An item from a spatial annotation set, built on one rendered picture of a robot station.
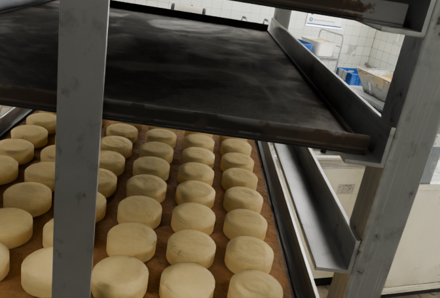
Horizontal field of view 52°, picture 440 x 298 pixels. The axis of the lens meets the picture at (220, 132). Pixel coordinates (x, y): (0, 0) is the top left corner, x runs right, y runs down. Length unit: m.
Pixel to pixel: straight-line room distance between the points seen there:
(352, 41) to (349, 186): 5.14
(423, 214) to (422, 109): 2.52
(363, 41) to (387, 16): 7.41
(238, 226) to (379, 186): 0.22
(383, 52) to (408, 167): 7.30
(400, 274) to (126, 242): 2.64
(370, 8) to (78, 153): 0.22
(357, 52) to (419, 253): 5.13
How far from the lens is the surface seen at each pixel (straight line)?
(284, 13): 0.90
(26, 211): 0.53
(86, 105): 0.31
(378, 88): 2.79
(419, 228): 2.87
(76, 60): 0.30
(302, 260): 0.48
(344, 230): 0.38
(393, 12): 0.31
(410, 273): 3.07
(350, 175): 2.62
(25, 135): 0.69
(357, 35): 7.63
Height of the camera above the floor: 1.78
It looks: 20 degrees down
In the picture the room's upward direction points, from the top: 9 degrees clockwise
